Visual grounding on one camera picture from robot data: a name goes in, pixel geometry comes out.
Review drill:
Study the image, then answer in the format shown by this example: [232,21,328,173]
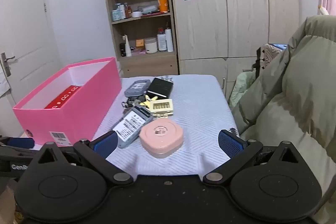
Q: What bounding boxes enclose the metal door handle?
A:
[1,52,16,77]

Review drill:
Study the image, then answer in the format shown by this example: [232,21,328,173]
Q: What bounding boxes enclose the grey spray can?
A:
[157,28,167,52]

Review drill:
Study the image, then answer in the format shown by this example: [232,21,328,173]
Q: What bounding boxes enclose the red patterned paper liner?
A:
[44,84,84,109]

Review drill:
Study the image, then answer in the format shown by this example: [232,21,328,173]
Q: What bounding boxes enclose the pink square case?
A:
[139,118,184,159]

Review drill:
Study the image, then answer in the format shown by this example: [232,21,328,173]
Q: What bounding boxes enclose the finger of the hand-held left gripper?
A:
[0,136,35,150]

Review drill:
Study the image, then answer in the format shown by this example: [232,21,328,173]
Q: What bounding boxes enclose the green puffer jacket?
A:
[228,15,336,224]

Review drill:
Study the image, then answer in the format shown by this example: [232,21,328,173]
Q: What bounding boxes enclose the white panel door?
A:
[0,0,62,135]

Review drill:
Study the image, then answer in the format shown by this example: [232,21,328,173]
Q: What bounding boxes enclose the light wooden bookshelf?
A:
[100,0,180,77]

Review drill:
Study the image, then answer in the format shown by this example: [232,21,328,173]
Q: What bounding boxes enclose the black and white patterned bag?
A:
[256,43,289,69]

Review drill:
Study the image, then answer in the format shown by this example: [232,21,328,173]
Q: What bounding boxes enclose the grey pouch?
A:
[137,5,158,14]

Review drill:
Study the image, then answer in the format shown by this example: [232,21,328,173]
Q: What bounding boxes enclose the white tube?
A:
[123,34,132,57]

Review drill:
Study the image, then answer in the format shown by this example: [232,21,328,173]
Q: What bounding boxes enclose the light wooden wardrobe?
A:
[165,0,300,98]

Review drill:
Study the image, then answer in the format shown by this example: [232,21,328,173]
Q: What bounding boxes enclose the white spray bottle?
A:
[165,27,174,52]

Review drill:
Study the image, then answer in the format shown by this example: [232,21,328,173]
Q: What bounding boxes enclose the pale green cloth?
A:
[229,70,256,109]

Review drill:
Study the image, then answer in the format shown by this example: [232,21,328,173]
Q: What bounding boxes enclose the white jar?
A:
[144,37,158,54]

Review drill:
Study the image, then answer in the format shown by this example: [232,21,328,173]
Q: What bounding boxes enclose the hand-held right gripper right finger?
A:
[202,130,300,186]

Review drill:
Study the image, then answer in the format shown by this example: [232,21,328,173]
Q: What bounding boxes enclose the grey rectangular gadget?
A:
[124,80,151,97]

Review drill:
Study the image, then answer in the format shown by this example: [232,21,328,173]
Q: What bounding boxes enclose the cream hair claw clip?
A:
[149,98,174,118]

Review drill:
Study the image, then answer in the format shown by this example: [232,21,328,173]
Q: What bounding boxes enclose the pink cardboard box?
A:
[13,57,122,147]

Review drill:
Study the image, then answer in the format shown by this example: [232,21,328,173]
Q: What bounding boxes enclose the grey portable router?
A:
[112,105,154,149]

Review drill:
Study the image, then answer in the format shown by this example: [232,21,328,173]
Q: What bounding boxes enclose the bunch of metal keys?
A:
[121,95,147,110]

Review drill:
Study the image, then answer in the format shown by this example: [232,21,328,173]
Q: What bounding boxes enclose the yellow starfish hair clip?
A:
[141,95,158,109]

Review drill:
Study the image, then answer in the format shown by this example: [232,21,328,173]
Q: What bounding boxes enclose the black box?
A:
[145,77,174,99]

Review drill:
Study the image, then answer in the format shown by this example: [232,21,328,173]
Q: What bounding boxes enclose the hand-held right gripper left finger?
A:
[31,131,134,186]

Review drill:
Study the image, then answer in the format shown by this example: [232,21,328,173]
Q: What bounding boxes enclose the blue and white carton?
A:
[112,9,126,21]

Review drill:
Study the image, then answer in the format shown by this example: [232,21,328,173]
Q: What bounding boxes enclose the white quilted mattress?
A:
[93,74,239,177]

